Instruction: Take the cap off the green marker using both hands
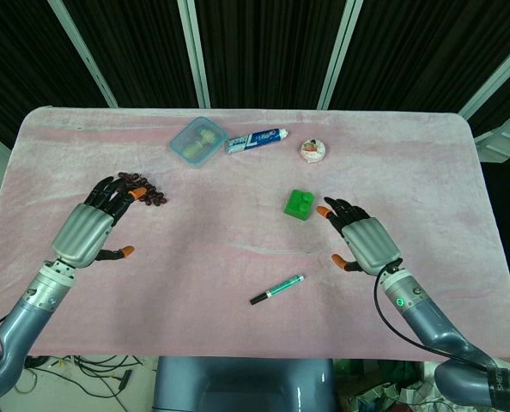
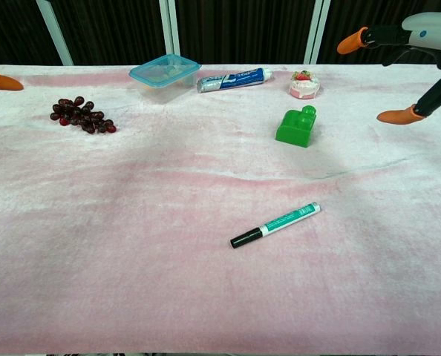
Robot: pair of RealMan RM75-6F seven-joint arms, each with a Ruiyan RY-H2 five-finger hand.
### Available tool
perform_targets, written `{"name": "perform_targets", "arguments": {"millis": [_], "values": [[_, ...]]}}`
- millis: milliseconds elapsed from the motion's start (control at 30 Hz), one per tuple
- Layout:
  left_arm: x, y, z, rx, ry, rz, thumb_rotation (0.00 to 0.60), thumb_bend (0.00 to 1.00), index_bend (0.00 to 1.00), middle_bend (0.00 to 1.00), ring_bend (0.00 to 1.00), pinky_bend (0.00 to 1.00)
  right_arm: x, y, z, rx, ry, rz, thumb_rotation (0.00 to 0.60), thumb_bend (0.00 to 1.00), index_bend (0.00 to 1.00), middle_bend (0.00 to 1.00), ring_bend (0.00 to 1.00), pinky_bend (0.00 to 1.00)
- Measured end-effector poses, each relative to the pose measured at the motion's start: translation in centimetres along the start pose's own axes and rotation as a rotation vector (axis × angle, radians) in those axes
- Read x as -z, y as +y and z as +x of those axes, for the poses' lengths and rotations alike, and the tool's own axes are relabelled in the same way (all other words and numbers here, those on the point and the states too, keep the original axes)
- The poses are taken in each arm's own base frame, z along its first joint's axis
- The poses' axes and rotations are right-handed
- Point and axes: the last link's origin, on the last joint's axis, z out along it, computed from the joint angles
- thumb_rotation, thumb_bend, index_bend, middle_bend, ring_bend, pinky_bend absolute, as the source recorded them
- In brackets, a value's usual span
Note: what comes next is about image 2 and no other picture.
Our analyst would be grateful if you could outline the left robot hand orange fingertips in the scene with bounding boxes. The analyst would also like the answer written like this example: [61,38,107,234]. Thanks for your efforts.
[0,67,25,92]

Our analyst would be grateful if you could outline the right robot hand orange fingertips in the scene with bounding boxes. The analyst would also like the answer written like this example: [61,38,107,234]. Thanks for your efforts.
[336,12,441,125]

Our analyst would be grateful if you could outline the green white marker pen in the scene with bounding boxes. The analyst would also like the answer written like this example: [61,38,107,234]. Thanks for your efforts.
[259,201,321,237]

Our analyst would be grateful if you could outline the black marker cap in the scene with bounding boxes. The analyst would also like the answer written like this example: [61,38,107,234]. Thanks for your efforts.
[229,227,263,250]

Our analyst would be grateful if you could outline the black pleated curtain panel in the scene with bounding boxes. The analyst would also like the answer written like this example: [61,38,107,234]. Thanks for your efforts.
[316,0,441,66]
[44,0,169,67]
[0,0,64,67]
[174,0,315,65]

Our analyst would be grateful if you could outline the dark red grape bunch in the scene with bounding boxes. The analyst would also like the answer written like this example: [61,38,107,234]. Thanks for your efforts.
[50,96,117,135]

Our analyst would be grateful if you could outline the toy strawberry cake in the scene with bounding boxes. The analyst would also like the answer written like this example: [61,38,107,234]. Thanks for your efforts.
[289,70,321,100]

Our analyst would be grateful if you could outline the clear container blue lid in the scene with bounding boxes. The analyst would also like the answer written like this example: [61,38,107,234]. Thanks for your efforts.
[128,53,202,104]

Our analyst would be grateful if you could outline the green toy building block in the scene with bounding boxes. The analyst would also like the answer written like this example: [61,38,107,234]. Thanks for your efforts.
[275,105,317,148]

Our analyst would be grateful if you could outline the blue white toothpaste tube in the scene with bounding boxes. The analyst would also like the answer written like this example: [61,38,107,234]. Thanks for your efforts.
[196,67,275,94]

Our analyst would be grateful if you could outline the pink fuzzy table cloth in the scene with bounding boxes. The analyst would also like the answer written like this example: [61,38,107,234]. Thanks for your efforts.
[0,63,441,355]

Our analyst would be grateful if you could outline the white frame post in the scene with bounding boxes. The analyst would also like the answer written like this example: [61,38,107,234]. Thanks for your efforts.
[159,0,181,57]
[36,0,75,67]
[303,0,333,65]

